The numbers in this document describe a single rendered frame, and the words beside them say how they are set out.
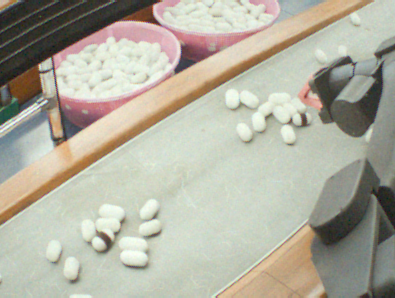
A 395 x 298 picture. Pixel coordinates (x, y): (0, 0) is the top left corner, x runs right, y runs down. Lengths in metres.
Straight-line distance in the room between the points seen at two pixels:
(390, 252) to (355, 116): 0.40
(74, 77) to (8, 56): 0.54
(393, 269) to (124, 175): 0.64
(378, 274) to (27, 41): 0.42
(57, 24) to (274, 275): 0.39
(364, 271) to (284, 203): 0.54
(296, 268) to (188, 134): 0.32
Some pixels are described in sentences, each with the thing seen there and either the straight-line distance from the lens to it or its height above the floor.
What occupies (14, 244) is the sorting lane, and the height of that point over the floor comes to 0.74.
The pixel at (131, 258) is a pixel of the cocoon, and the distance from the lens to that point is 0.76.
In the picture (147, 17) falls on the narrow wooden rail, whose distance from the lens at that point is 1.32.
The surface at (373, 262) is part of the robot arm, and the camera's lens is 0.32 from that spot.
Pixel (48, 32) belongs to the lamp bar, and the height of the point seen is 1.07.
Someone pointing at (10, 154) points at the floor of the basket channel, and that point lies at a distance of 1.08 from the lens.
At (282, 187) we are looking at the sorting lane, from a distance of 0.86.
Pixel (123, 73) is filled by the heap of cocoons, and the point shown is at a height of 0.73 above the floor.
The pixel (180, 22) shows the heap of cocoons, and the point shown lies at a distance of 1.23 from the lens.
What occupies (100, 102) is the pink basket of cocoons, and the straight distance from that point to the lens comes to 1.00.
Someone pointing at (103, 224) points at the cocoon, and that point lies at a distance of 0.80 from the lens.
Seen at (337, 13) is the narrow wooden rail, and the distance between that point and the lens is 1.28.
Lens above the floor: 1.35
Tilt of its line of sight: 42 degrees down
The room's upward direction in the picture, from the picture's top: 3 degrees counter-clockwise
